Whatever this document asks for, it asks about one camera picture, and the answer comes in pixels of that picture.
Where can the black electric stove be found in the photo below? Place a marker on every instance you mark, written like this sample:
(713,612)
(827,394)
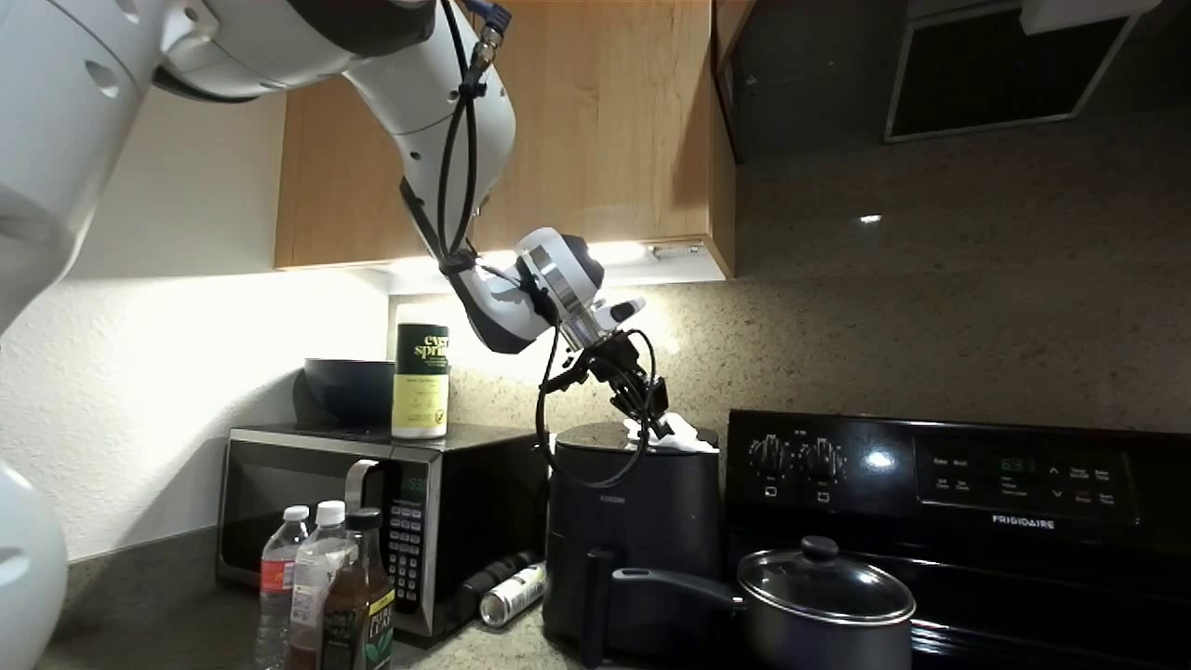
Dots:
(1023,545)

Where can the wooden upper cabinet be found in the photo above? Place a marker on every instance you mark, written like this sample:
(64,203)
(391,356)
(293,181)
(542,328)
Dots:
(618,140)

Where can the small white tissue paper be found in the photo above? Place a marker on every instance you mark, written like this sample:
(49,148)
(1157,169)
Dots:
(671,434)

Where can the dark sauce bottle black cap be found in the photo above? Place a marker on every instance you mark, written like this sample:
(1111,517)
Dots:
(358,612)

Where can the clear water bottle white cap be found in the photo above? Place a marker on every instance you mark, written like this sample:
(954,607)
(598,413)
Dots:
(315,570)

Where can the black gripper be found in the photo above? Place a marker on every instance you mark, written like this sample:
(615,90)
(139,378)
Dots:
(627,367)

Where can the black pot with handle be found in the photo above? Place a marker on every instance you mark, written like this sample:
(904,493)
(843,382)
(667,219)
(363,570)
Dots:
(810,607)

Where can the white bottle lying down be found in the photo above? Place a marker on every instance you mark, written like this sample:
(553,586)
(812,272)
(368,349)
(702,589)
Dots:
(515,598)

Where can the black air fryer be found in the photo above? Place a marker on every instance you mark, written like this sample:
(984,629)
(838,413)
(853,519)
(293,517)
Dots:
(618,509)

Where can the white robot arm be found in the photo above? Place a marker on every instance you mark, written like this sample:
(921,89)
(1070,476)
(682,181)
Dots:
(80,73)

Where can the black range hood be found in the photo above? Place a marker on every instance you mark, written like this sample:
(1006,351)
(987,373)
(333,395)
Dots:
(819,75)

